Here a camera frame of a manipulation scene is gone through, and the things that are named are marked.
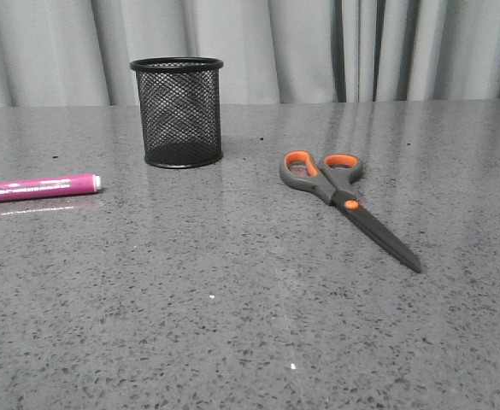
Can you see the magenta marker pen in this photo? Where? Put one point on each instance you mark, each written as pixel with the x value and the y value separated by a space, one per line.
pixel 30 189

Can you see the grey curtain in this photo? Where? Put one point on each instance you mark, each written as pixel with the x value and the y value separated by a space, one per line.
pixel 77 53

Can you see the black mesh pen holder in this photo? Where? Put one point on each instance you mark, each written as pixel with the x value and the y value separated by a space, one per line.
pixel 179 100

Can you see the grey orange scissors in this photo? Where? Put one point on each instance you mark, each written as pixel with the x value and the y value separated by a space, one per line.
pixel 331 179

